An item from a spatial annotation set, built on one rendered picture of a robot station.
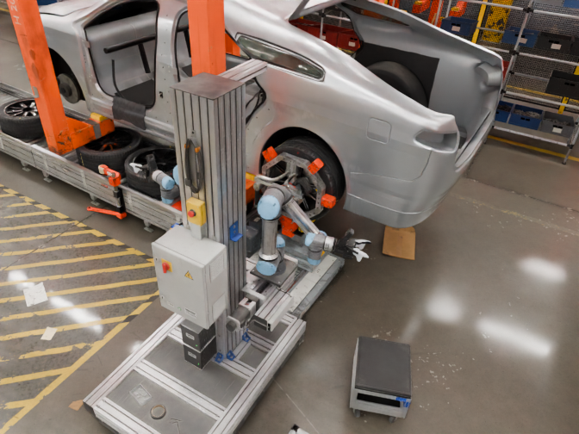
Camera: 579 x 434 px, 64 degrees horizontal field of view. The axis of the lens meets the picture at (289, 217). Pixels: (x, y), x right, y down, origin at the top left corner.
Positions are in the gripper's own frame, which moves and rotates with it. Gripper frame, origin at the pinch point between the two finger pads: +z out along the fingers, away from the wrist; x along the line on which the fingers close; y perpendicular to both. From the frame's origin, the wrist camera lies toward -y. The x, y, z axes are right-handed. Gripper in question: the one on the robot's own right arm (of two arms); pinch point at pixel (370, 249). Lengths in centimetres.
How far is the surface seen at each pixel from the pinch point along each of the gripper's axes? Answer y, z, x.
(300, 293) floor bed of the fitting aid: 107, -47, -82
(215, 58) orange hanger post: -70, -119, -73
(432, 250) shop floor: 101, 59, -184
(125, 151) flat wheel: 54, -254, -172
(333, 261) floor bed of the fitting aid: 101, -28, -129
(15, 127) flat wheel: 60, -401, -193
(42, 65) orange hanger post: -30, -303, -135
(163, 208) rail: 74, -184, -114
